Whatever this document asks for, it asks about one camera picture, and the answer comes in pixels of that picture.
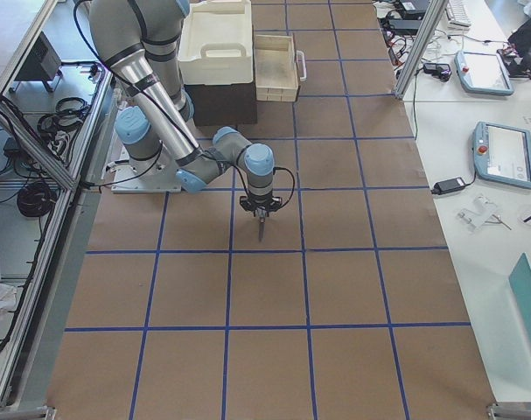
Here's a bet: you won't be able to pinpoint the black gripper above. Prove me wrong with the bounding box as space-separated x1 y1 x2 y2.
239 196 283 217

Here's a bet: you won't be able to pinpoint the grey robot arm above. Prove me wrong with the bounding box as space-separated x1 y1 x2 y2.
89 1 286 217

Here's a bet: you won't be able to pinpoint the dark brown drawer cabinet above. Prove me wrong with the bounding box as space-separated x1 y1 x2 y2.
185 82 257 126

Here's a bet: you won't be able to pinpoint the white plastic tray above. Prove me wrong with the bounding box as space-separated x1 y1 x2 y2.
178 1 254 86

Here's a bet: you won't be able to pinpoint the black power adapter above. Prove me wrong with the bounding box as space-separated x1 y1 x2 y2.
431 177 466 195

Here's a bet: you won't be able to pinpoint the clear plastic parts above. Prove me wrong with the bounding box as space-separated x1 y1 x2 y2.
457 194 512 233

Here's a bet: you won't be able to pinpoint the near teach pendant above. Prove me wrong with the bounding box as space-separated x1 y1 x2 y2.
472 122 531 190

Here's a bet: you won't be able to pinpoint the teach pendant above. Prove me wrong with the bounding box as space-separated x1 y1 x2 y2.
454 51 514 96
472 122 531 190

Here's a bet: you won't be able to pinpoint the far teach pendant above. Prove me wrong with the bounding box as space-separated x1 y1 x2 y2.
454 51 514 96

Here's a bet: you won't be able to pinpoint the black box on stand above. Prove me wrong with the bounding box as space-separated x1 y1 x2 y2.
9 32 62 93

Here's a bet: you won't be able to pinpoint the white keyboard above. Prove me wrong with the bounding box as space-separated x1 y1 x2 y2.
445 0 472 30

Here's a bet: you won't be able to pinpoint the teal laptop lid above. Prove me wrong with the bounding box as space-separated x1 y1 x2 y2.
508 253 531 339

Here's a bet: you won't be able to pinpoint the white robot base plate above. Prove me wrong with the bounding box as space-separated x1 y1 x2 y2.
110 146 181 193

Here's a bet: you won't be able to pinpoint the wooden drawer with white handle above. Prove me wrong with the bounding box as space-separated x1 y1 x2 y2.
254 34 307 102

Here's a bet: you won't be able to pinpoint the black coiled cable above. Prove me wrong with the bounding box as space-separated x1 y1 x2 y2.
16 179 56 219

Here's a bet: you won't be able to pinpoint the aluminium frame post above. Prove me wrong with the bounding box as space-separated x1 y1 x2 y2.
394 0 447 100

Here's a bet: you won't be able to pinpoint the aluminium frame rail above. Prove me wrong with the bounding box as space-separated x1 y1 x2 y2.
0 1 111 408

